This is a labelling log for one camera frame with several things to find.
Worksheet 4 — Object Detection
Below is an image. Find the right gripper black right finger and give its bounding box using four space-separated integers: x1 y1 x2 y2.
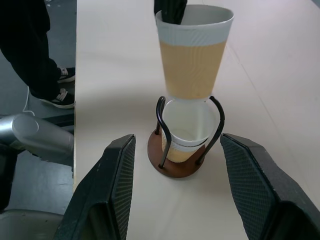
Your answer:
219 132 320 240

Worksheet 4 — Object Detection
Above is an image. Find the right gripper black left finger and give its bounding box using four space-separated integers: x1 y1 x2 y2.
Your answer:
53 133 137 240

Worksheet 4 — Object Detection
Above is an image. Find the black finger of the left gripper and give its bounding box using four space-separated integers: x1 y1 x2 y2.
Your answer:
153 0 189 26

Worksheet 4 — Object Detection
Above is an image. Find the orange and white paper cup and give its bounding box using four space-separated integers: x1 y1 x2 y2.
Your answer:
161 98 216 163
155 4 236 101

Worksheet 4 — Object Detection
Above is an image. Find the black robot body part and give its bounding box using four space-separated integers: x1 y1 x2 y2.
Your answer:
0 143 19 212

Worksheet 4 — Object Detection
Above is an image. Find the black sneaker with white sole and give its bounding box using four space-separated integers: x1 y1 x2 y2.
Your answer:
56 66 76 84
38 87 76 110

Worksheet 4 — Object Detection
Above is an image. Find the person in black trousers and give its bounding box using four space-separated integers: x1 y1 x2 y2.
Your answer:
0 0 62 103

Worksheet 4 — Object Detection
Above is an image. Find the wooden base wire cup holder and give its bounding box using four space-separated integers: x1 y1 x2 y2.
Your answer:
147 95 225 179

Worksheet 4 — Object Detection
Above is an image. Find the thin white floor cable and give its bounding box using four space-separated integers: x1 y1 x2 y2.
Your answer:
22 87 35 116

